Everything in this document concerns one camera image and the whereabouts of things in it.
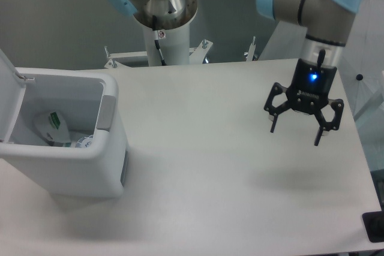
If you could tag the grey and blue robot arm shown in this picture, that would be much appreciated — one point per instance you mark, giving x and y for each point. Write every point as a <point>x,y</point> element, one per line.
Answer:
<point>328,23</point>

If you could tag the black device at table edge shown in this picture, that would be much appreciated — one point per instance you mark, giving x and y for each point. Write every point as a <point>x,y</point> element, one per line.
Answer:
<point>373,223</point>

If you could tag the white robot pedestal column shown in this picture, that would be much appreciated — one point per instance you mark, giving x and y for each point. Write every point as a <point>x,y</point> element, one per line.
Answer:
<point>166,30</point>

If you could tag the white open trash can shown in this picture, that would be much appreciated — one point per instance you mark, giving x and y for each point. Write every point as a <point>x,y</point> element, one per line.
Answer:
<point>88,102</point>

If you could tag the white paper bag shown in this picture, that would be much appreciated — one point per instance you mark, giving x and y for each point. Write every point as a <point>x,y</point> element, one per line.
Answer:
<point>53,129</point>

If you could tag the crushed clear plastic bottle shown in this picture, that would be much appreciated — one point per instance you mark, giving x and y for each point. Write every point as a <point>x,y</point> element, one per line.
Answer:
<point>84,142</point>

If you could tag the white umbrella with lettering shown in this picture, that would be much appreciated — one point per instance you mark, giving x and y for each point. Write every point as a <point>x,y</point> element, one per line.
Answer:
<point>361,71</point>

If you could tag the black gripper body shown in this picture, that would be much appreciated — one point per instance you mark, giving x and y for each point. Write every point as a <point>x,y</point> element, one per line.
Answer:
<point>310,86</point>

